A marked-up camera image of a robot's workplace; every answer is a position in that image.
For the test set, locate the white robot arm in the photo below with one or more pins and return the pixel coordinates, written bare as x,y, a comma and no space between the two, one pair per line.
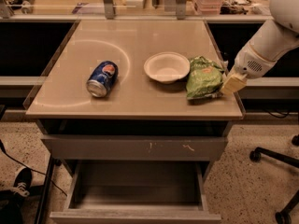
275,38

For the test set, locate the black and white shoe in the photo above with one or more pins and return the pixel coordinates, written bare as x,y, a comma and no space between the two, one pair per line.
22,183

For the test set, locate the grey drawer cabinet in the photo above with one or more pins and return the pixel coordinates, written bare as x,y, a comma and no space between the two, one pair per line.
136,104

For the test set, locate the closed top drawer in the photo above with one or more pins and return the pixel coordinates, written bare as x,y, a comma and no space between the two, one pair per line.
134,148

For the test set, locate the white paper bowl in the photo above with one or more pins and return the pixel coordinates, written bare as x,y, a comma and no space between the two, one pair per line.
167,67

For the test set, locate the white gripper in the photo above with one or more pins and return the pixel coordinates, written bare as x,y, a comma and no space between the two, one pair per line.
250,63

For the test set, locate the blue pepsi can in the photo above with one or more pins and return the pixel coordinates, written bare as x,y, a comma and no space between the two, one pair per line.
102,79

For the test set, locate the open middle drawer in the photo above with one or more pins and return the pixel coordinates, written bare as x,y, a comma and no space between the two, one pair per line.
136,192

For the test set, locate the black office chair base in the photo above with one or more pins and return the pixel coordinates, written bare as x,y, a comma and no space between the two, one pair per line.
272,181

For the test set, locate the black metal stand leg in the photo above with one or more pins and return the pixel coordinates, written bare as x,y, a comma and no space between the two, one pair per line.
40,211

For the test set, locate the green jalapeno chip bag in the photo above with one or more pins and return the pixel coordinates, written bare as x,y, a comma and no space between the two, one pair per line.
204,79

